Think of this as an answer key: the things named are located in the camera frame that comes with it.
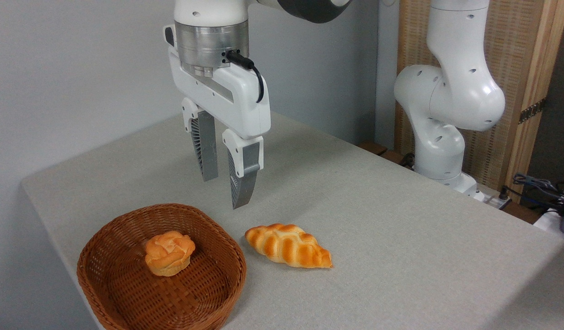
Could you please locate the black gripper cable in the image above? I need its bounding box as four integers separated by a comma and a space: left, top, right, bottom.
226, 50, 265, 104

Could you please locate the woven wooden folding screen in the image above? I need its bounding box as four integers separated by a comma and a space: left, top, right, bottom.
395, 0, 564, 202

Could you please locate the dark cable bundle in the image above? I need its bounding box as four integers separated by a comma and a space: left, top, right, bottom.
512, 173, 564, 216

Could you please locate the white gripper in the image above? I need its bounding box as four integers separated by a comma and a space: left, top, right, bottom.
164, 25, 271, 209

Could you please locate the white box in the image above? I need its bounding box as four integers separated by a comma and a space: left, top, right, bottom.
533, 209, 564, 241

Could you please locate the braided golden bread loaf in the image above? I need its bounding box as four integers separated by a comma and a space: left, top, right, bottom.
244, 223, 334, 269

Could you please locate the metal screen hinge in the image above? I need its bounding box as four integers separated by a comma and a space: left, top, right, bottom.
519, 98, 547, 125

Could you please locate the round orange bread roll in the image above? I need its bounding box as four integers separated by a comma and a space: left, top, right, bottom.
145, 231, 196, 277

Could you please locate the brown wicker basket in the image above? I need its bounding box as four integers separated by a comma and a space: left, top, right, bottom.
77, 203, 247, 330

